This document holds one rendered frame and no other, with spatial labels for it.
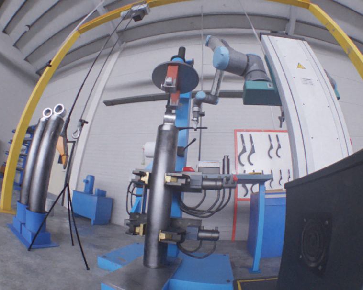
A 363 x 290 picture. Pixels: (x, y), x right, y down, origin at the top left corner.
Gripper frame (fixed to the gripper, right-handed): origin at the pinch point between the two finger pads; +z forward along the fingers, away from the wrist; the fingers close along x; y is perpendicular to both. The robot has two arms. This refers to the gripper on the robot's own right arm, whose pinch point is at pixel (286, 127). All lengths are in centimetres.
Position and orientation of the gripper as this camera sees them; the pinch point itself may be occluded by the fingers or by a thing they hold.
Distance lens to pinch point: 161.2
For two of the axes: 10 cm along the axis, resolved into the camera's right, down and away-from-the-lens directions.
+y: -1.2, 0.6, -9.9
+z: -1.6, 9.8, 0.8
